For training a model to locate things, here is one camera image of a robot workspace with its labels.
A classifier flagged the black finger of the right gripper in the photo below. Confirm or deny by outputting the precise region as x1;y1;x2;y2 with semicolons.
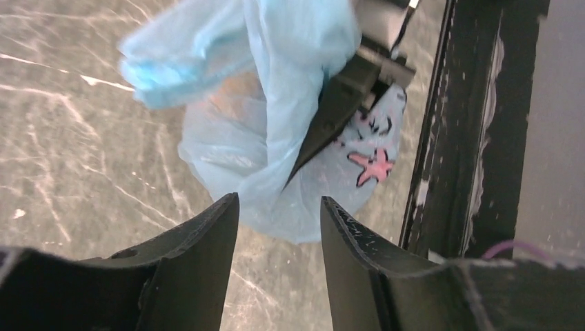
286;55;382;184

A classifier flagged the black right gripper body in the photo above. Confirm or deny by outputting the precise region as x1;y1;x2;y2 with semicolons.
354;1;418;88

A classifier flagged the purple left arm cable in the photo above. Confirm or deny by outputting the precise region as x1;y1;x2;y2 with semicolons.
482;239;556;262

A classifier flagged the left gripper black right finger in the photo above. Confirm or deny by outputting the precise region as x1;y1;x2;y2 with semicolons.
320;197;584;330

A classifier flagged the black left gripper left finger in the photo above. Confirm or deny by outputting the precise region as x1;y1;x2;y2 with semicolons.
1;193;239;330

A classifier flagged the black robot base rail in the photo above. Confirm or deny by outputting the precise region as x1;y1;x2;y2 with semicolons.
399;1;550;258

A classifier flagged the light blue plastic bag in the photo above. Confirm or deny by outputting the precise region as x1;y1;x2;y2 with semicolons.
119;1;407;243

